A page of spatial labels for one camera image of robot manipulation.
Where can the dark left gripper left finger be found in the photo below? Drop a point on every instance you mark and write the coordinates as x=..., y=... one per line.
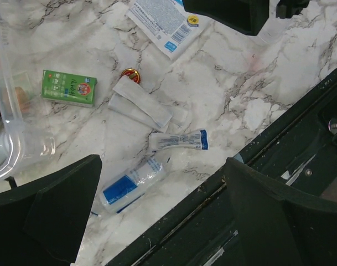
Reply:
x=43, y=221

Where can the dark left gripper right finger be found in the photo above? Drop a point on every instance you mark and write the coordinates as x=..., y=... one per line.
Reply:
x=279, y=224

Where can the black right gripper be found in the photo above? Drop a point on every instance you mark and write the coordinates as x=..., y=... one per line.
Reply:
x=245, y=16

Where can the clear plastic medicine box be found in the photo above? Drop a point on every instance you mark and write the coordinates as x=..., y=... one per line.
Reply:
x=29, y=136

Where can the blue white gauze dressing pack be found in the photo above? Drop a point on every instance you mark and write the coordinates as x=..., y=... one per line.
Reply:
x=167, y=24

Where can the white gauze roll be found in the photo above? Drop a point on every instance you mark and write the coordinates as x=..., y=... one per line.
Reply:
x=121, y=191

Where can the small blue white tube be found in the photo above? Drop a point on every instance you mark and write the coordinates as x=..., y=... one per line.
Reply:
x=197, y=139

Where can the small green medicine carton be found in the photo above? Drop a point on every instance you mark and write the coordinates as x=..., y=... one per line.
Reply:
x=68, y=88

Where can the white paper sachets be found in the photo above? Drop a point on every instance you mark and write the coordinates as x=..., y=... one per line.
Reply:
x=132, y=101

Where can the amber bottle orange cap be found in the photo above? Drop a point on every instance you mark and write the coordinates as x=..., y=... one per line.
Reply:
x=23, y=99

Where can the small red round tin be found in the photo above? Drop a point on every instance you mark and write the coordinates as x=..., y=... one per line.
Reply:
x=133, y=74

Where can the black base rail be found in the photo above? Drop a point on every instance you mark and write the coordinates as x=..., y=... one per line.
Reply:
x=299, y=149

